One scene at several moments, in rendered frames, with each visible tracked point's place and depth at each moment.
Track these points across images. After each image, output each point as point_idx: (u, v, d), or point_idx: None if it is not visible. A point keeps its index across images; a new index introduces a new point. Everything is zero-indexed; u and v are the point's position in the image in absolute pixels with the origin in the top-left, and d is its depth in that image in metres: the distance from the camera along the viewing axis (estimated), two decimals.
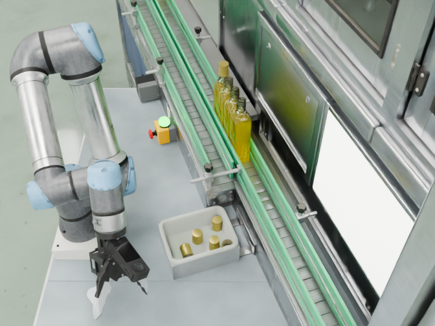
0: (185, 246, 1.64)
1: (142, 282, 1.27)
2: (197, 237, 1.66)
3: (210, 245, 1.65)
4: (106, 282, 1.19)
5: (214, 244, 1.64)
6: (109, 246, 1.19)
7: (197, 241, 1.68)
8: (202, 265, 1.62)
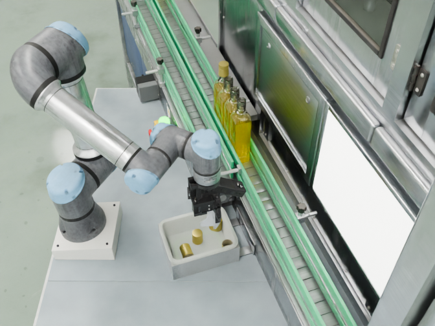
0: (185, 246, 1.64)
1: None
2: (197, 237, 1.66)
3: None
4: None
5: None
6: (215, 189, 1.44)
7: (197, 241, 1.68)
8: (202, 265, 1.62)
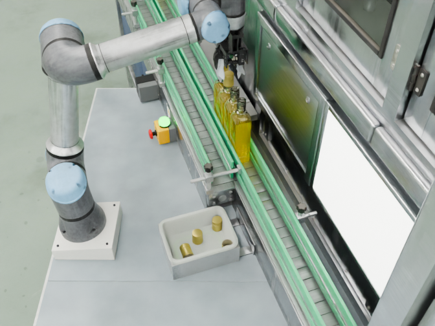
0: (185, 246, 1.64)
1: None
2: (197, 237, 1.66)
3: (232, 79, 1.68)
4: None
5: (234, 74, 1.68)
6: None
7: (197, 241, 1.68)
8: (202, 265, 1.62)
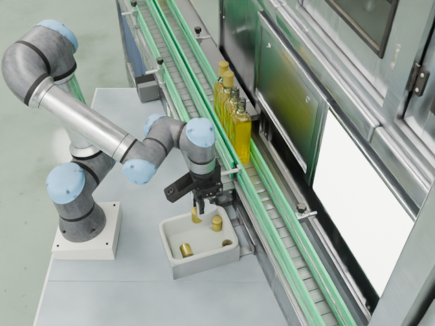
0: (185, 246, 1.64)
1: (197, 211, 1.55)
2: (196, 215, 1.58)
3: (232, 79, 1.68)
4: None
5: (234, 74, 1.68)
6: None
7: (197, 220, 1.59)
8: (202, 265, 1.62)
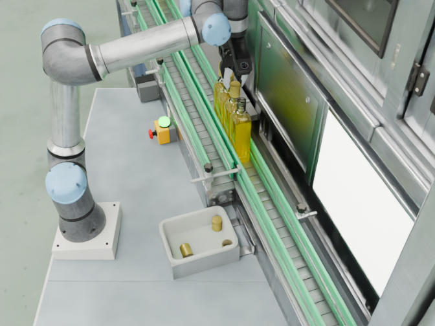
0: (185, 246, 1.64)
1: (243, 76, 1.62)
2: (240, 84, 1.64)
3: (232, 79, 1.68)
4: (226, 68, 1.58)
5: (234, 74, 1.68)
6: (230, 41, 1.52)
7: (240, 90, 1.66)
8: (202, 265, 1.62)
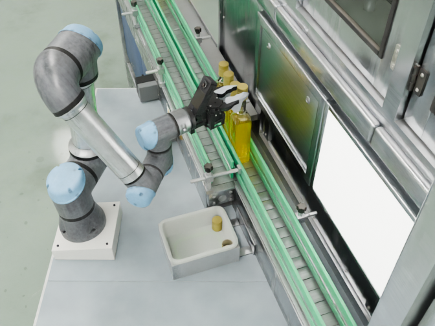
0: (237, 91, 1.58)
1: (228, 88, 1.58)
2: None
3: (232, 79, 1.68)
4: (226, 102, 1.53)
5: (234, 74, 1.68)
6: (199, 113, 1.51)
7: None
8: (202, 265, 1.62)
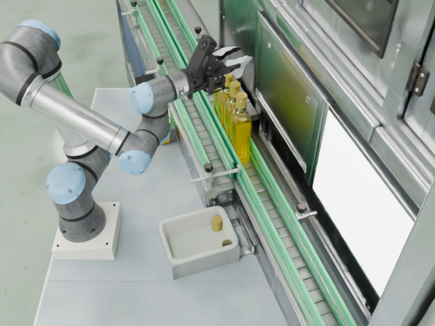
0: (237, 100, 1.61)
1: (227, 50, 1.49)
2: (240, 84, 1.64)
3: (232, 79, 1.68)
4: (226, 65, 1.44)
5: (234, 74, 1.68)
6: (197, 75, 1.41)
7: (240, 90, 1.66)
8: (202, 265, 1.62)
